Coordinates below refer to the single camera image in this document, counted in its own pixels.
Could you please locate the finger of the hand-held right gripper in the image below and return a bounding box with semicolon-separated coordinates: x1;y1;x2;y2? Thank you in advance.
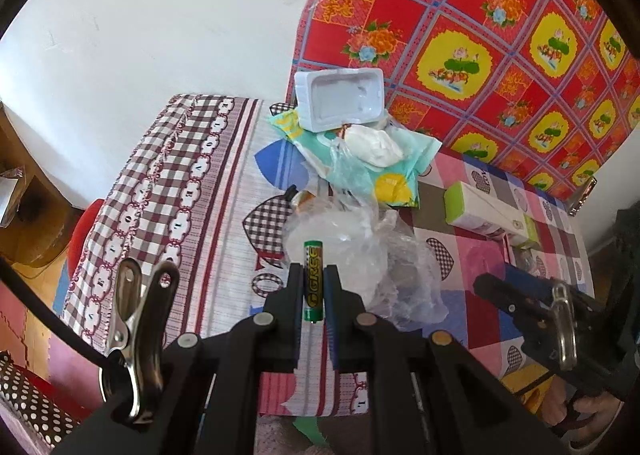
504;262;601;316
472;274;556;336

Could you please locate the heart patterned bed sheet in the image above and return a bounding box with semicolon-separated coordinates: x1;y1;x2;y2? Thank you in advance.
60;94;596;418

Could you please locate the yellow cloth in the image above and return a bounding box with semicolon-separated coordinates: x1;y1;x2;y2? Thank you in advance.
500;360;556;416

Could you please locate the black cable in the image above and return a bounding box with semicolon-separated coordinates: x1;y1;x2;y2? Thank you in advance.
0;257;111;368

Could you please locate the pink foam floor mat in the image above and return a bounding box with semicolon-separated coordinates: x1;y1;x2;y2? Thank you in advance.
0;280;106;436

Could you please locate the red floral wall cloth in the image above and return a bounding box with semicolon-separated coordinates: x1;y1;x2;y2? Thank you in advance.
285;0;640;200

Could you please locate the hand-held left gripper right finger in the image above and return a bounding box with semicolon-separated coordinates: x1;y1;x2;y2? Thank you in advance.
325;266;576;455

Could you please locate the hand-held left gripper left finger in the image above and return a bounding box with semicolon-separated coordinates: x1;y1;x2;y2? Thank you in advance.
50;263;306;455

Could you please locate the white and green box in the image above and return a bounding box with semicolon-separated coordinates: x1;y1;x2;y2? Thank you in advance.
444;181;541;248

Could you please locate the teal wet wipes pack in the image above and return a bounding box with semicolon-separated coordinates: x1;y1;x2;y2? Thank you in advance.
267;110;441;208

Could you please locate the green battery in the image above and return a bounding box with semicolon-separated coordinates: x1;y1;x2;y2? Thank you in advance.
302;240;327;323

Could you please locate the wooden cabinet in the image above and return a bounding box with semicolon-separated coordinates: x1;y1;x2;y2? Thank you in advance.
0;102;88;268

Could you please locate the small amber liquid bottle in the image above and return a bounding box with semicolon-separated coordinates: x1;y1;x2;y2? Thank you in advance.
287;184;318;216

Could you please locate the clear plastic bag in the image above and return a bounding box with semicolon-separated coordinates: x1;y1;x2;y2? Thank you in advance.
280;137;451;331

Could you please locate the person's right hand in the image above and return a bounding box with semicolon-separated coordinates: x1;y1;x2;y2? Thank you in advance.
545;380;628;451

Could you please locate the white plastic tray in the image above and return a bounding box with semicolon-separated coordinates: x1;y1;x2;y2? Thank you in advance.
294;67;386;134

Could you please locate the metal spring clip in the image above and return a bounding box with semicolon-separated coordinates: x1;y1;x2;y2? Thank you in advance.
100;257;181;428
550;282;581;371

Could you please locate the metal bracket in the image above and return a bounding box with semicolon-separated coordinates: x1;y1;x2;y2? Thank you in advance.
565;175;598;213

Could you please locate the blue foam floor mat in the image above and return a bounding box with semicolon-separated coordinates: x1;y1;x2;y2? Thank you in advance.
54;262;76;303

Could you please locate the polka dot cloth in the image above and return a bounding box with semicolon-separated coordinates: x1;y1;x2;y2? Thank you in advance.
0;350;81;451

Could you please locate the white crumpled tissue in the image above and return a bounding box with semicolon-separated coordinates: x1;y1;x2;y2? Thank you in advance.
345;125;405;168

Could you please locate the red plastic stool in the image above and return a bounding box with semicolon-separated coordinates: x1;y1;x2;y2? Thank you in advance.
67;200;103;276

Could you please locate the green foam floor mat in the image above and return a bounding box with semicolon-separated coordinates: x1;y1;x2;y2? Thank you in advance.
292;416;326;446

